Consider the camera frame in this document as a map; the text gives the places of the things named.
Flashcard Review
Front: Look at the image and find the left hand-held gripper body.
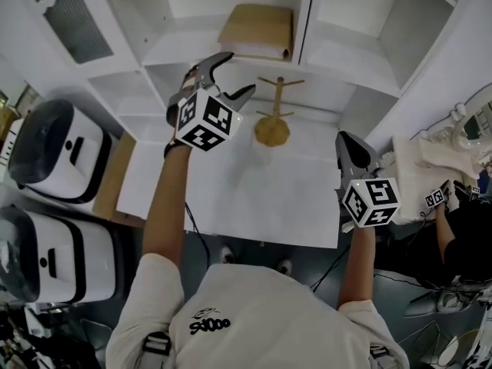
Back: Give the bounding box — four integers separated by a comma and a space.
165, 73, 244, 153

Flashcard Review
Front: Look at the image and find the black floor cable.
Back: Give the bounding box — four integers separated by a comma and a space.
309, 244, 351, 292
184, 201, 211, 269

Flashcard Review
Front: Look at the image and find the person's left forearm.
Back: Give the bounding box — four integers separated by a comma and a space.
141, 142, 194, 264

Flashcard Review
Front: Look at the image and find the white ornate mirror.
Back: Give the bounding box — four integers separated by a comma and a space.
418, 86, 492, 180

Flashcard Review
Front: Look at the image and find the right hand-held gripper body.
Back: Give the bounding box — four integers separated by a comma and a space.
334, 166, 402, 233

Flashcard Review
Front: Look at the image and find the white and black robot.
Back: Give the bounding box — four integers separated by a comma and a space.
7, 98, 114, 205
0, 204, 128, 305

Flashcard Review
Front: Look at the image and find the ribbed glass cabinet door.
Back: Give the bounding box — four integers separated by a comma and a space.
42, 0, 115, 66

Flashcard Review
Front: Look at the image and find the white dressing table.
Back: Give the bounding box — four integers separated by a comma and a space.
391, 135, 481, 226

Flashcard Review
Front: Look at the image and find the long cardboard box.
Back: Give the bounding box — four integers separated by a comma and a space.
91, 131, 138, 224

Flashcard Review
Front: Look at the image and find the person's right forearm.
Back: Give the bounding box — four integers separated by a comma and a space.
337, 224, 378, 311

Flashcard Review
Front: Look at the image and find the white desk with shelves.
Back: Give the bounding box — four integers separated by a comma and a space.
0, 0, 460, 250

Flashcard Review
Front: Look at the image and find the wooden branch stand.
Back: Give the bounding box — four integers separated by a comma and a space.
253, 75, 306, 148

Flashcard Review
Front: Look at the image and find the person's cream t-shirt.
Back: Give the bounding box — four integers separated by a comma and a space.
105, 252, 411, 369

